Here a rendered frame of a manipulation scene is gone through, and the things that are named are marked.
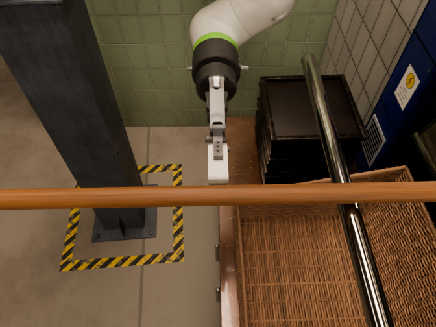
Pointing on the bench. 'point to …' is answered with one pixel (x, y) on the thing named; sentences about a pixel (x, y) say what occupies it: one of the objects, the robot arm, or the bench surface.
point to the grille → (375, 145)
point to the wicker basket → (279, 211)
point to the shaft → (217, 195)
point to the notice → (407, 87)
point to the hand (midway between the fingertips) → (217, 163)
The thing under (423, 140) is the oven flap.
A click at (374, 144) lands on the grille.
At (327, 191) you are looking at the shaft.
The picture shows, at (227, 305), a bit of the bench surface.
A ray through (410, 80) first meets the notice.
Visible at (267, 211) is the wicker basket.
